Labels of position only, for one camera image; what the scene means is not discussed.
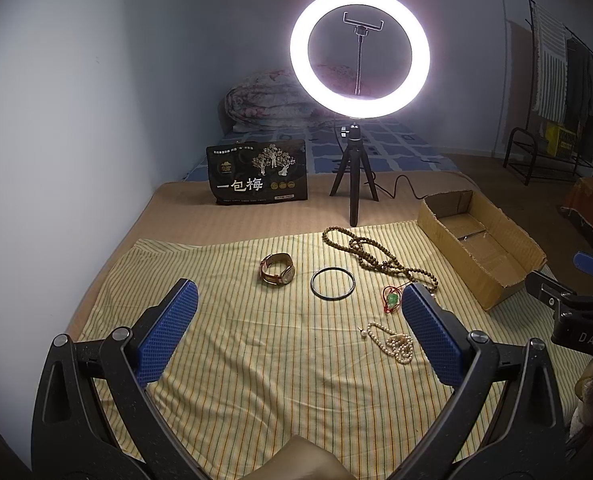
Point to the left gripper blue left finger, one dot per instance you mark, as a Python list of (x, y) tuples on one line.
[(93, 416)]

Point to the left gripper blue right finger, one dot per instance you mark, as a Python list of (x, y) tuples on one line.
[(504, 418)]

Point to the red strap wristwatch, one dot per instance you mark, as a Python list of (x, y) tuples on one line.
[(277, 269)]

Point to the right hand gloved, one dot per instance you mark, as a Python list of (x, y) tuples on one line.
[(584, 391)]

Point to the cardboard box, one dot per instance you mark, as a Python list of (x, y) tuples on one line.
[(490, 252)]

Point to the black clothes rack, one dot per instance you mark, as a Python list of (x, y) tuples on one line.
[(525, 151)]

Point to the yellow box on rack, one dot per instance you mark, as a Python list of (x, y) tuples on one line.
[(560, 141)]

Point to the dark hanging clothes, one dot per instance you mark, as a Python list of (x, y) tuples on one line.
[(579, 97)]

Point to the striped white towel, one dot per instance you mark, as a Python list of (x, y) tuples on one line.
[(551, 65)]

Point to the tan bed mattress cover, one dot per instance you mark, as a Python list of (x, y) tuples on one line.
[(187, 213)]

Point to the blue patterned bed sheet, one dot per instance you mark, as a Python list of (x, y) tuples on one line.
[(390, 145)]

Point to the black tripod stand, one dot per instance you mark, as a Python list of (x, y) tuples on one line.
[(354, 161)]

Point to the black snack bag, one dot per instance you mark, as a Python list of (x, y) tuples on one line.
[(258, 172)]

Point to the phone holder clamp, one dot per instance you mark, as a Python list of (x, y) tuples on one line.
[(362, 29)]

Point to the folded floral quilt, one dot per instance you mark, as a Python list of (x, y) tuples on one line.
[(273, 100)]

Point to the white ring light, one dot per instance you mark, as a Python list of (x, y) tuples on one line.
[(358, 106)]

